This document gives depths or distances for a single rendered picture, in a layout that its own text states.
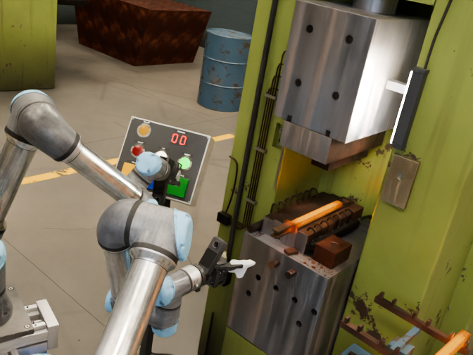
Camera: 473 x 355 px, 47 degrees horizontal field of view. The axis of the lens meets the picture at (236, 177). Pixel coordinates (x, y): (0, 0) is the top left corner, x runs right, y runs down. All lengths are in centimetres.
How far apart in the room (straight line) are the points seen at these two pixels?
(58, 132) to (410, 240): 118
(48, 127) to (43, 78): 518
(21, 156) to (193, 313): 175
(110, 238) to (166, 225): 15
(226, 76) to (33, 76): 218
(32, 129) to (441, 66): 120
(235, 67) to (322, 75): 474
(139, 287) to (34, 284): 206
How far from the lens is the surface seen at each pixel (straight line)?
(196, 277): 163
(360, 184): 238
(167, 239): 128
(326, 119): 184
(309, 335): 206
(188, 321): 307
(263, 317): 217
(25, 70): 657
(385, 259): 202
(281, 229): 194
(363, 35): 176
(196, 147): 214
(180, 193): 212
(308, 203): 223
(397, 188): 190
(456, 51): 180
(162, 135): 219
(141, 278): 126
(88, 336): 294
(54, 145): 150
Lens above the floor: 191
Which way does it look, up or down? 23 degrees down
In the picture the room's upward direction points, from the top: 10 degrees clockwise
